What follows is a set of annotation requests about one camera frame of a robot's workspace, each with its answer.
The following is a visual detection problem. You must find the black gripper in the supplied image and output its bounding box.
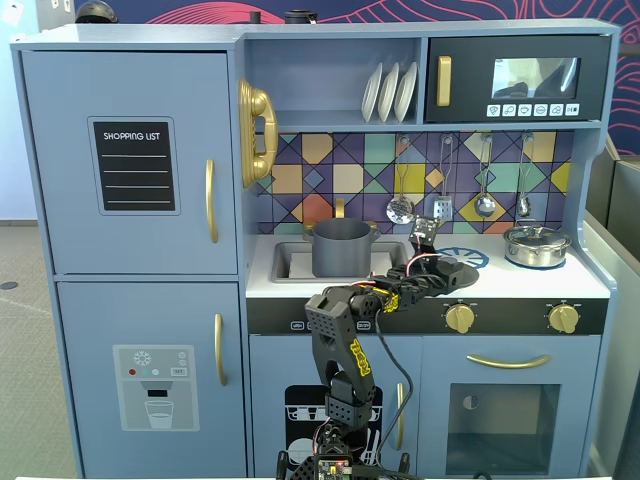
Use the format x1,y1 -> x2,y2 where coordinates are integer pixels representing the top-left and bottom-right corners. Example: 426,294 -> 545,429
399,256 -> 470,302

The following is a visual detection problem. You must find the gray pot lid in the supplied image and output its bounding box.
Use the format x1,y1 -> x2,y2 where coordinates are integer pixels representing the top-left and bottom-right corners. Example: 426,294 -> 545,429
424,259 -> 482,292

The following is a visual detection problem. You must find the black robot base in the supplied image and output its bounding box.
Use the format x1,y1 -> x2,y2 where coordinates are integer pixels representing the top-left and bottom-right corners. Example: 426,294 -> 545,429
276,439 -> 412,480

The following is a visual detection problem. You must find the steel pot glass lid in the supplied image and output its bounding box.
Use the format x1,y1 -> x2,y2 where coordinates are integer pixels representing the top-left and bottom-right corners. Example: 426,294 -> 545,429
503,224 -> 572,247

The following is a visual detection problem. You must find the gold stove knob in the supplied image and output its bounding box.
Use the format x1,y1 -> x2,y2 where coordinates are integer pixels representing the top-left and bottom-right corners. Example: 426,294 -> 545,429
444,301 -> 477,335
547,301 -> 581,335

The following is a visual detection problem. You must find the gray toy sink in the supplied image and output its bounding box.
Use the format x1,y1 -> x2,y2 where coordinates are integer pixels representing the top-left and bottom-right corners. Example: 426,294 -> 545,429
271,241 -> 415,285

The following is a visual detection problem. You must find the steel slotted spatula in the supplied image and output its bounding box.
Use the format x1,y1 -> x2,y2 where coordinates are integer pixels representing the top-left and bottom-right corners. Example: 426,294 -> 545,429
432,134 -> 456,222

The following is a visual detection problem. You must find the steel ladle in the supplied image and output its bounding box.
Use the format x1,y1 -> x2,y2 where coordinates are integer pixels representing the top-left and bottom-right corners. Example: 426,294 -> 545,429
473,133 -> 497,219

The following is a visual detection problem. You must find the steel skimmer spoon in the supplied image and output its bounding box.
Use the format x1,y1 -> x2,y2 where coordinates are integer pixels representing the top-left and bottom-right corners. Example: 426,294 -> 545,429
385,135 -> 416,225

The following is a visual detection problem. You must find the shiny steel pot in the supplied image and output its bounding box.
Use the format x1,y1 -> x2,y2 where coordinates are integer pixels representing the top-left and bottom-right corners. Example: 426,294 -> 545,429
503,229 -> 572,269

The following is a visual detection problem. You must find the small steel spoon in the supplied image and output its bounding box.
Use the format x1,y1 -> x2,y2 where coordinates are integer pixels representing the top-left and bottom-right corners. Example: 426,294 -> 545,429
516,133 -> 534,219

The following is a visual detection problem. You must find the gray toy pot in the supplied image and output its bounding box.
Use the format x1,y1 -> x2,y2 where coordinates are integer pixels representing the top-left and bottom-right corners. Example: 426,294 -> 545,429
303,218 -> 381,279

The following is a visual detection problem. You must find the blue oven door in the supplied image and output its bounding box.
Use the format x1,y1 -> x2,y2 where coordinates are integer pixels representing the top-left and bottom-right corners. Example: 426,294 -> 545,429
420,335 -> 601,477

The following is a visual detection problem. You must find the gold toy faucet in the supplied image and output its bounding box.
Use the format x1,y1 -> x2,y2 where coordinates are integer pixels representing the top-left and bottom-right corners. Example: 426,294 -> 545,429
302,198 -> 380,233

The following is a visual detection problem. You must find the gray side furniture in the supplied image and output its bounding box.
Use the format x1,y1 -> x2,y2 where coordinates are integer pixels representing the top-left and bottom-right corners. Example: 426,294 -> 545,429
582,139 -> 640,480

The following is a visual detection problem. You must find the white toy plate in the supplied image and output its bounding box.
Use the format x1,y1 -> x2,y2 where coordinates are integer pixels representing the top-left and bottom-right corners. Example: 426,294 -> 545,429
377,62 -> 401,124
361,62 -> 384,124
393,61 -> 419,124

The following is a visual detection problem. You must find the black microwave door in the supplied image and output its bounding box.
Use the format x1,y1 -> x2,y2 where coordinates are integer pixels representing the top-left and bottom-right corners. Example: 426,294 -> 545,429
424,35 -> 612,124

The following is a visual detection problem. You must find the gold toy telephone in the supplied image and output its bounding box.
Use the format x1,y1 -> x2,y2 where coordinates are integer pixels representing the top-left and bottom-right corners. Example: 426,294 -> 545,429
237,78 -> 279,189

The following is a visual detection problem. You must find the blue toy kitchen unit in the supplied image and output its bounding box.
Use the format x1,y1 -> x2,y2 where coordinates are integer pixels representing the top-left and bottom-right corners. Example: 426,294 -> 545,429
9,18 -> 621,479

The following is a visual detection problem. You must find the black shopping list board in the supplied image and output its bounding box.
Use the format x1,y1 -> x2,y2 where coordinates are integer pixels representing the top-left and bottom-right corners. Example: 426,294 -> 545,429
87,116 -> 182,217

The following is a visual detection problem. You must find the blue lower fridge door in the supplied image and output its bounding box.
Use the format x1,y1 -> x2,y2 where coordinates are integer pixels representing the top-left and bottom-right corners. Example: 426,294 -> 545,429
56,281 -> 249,479

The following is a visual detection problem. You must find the blue fridge door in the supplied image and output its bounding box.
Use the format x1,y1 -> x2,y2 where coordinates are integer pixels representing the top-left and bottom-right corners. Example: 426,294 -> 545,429
56,281 -> 249,479
20,49 -> 239,275

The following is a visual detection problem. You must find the blue upper fridge door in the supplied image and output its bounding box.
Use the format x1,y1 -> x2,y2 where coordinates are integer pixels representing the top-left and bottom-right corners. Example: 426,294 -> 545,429
20,49 -> 239,275

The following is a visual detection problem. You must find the black helmet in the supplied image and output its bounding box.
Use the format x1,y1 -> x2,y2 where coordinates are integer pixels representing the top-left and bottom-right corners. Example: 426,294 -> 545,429
74,0 -> 120,25

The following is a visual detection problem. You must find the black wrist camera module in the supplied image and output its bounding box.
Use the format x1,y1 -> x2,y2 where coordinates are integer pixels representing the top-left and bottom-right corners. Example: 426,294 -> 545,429
408,214 -> 444,249

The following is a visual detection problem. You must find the gold oven door handle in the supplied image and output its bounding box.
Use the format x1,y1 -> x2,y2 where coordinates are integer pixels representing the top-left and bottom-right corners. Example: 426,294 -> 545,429
466,353 -> 553,370

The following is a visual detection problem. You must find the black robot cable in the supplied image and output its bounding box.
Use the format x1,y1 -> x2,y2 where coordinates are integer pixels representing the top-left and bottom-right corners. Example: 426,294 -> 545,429
372,314 -> 415,474

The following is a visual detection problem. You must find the gold dishwasher door handle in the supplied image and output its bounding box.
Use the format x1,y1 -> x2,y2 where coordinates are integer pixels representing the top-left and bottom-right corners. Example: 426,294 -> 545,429
395,383 -> 406,451

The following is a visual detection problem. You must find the gold microwave handle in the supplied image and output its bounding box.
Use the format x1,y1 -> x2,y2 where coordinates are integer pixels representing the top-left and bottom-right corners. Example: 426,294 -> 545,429
436,55 -> 453,108

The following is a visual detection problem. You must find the gold lower fridge door handle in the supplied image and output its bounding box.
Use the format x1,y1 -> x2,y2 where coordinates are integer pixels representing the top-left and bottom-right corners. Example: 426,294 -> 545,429
214,313 -> 229,387

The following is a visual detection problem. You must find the gold fridge door handle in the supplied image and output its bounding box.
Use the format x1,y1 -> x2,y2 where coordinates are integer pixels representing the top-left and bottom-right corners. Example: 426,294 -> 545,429
214,313 -> 229,387
205,159 -> 220,245

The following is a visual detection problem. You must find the gold upper fridge door handle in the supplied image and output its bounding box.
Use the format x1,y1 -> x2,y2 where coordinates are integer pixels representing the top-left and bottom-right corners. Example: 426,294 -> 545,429
205,159 -> 220,245

